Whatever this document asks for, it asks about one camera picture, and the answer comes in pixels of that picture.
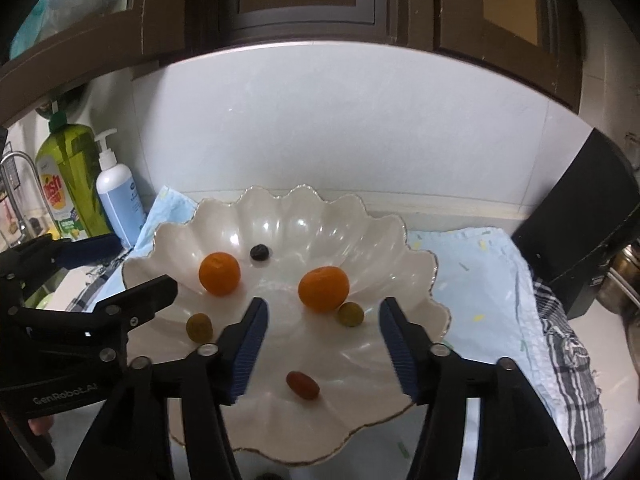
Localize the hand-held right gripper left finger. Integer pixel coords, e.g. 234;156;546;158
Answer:
67;297;271;480

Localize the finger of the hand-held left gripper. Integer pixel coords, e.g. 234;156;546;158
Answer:
94;275;179;332
0;233;123;283

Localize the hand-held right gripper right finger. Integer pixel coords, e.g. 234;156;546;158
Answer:
378;297;583;480

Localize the red-green grape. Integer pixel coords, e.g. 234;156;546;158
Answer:
336;301;365;329
186;313;214;343

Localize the dark red oval grape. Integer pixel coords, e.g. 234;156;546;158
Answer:
285;371;320;401

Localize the orange mandarin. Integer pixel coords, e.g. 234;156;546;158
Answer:
198;252;241;296
298;266;350;314

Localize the white scalloped bowl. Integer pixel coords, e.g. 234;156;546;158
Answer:
121;185;452;465

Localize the person's left hand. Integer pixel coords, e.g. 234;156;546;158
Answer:
27;414;57;442

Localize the blue pump bottle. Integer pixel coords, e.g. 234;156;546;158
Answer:
94;128;147;249

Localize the green dish soap bottle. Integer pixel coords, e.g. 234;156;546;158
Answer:
35;102;114;242

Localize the light blue patterned cloth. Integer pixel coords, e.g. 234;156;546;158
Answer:
135;185;557;480

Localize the tall steel faucet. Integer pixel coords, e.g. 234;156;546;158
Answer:
0;152;40;250

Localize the grey checked cloth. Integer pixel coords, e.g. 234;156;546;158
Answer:
65;250;610;480

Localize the black knife block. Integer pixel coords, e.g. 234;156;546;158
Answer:
511;129;640;319

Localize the steel pot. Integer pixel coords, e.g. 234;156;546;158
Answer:
595;241;640;312

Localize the plastic bag of paper towels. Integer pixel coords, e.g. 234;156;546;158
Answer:
10;0;137;63

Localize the dark wooden cabinet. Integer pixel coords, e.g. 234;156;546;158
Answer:
187;0;628;133

